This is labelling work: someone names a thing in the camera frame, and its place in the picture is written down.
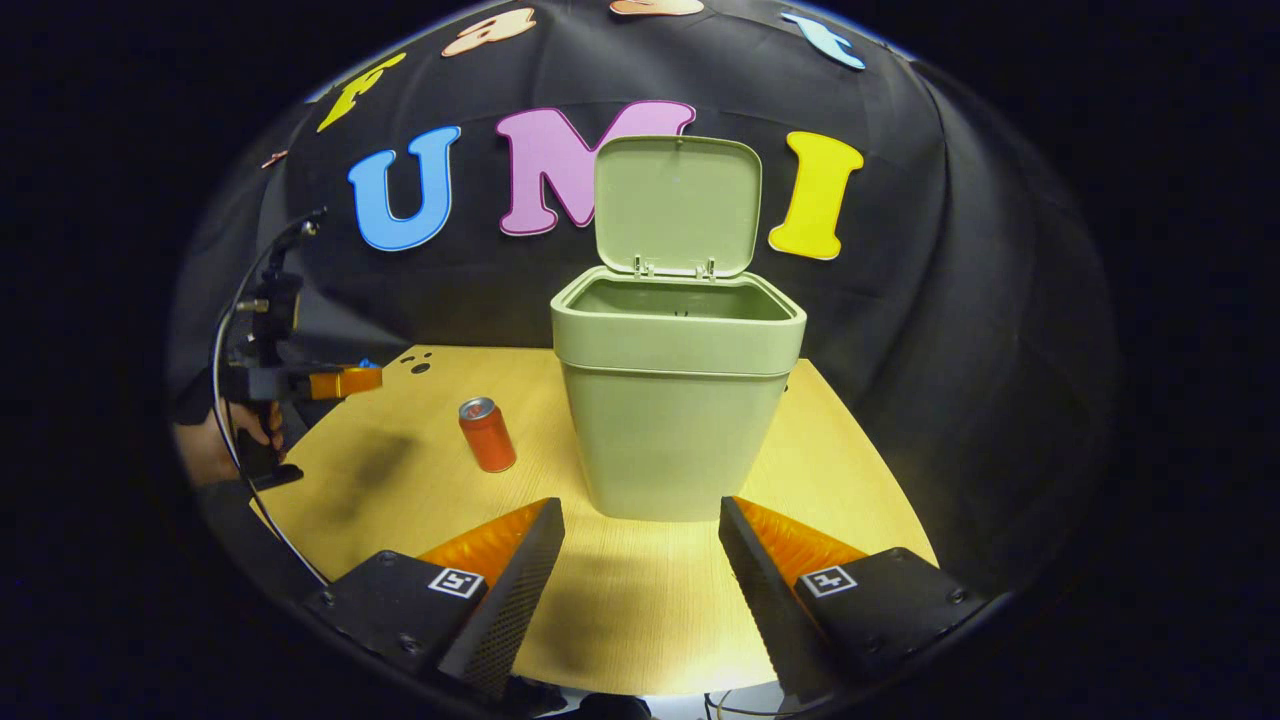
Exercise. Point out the wooden desktop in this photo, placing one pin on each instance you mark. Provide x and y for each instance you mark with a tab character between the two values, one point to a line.
620	610

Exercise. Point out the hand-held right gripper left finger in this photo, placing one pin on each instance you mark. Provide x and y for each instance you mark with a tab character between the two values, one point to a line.
515	590

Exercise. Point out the pale green desktop garbage bin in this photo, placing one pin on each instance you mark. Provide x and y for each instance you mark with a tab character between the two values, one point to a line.
670	420

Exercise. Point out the red pop can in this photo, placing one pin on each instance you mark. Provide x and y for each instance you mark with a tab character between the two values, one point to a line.
487	435

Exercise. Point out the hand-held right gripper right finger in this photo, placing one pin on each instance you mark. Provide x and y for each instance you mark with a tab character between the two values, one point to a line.
765	590

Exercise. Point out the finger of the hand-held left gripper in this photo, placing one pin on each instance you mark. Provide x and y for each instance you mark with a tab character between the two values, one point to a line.
345	383

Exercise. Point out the copper cloth clip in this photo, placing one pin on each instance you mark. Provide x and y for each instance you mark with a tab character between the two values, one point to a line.
273	158

